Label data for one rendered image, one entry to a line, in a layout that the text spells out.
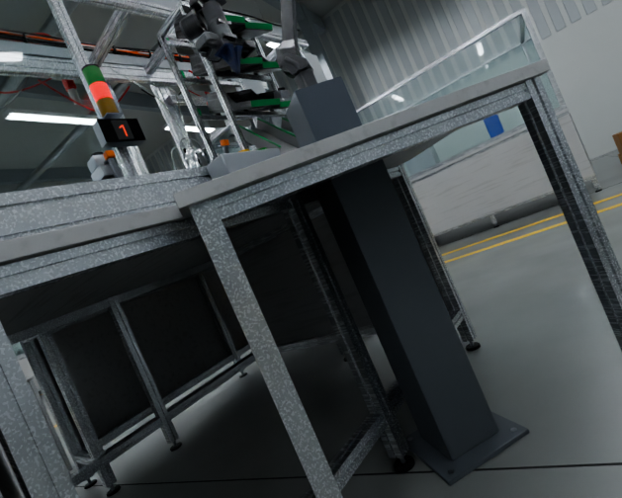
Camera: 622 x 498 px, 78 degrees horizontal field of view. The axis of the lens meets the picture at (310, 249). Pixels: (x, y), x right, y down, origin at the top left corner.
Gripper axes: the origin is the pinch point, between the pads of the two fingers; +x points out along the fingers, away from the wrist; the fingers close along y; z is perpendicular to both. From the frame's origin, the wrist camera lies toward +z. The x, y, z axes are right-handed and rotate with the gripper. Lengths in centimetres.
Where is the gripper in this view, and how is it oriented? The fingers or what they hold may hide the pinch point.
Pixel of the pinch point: (233, 61)
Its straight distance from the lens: 127.1
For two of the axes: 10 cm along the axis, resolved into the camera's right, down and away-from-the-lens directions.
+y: -5.9, 2.6, -7.6
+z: -7.1, 2.8, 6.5
